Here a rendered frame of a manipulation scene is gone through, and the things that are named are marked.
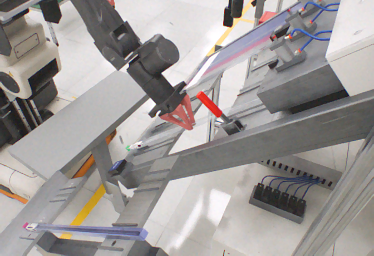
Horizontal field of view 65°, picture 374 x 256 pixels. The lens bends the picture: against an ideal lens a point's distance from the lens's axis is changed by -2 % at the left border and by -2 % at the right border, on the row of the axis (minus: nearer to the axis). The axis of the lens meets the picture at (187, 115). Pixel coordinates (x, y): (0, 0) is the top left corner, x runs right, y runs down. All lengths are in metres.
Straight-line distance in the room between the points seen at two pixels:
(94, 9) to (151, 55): 0.14
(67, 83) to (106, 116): 1.29
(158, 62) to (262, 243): 0.58
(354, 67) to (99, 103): 1.08
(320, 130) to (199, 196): 1.27
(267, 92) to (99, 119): 0.87
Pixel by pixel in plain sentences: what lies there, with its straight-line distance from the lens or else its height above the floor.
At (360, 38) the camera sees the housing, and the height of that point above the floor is 1.27.
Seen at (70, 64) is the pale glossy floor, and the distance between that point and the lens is 2.75.
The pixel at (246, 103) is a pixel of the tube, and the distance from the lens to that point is 0.61.
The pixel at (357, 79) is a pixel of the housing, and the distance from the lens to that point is 0.45.
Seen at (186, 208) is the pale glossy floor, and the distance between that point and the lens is 1.66.
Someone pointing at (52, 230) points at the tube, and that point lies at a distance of 0.72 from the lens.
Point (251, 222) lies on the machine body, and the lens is 0.95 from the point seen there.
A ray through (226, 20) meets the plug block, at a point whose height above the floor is 1.13.
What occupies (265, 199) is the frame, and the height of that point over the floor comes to 0.67.
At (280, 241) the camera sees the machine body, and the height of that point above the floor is 0.62.
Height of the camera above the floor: 1.46
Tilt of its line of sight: 44 degrees down
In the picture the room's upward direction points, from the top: straight up
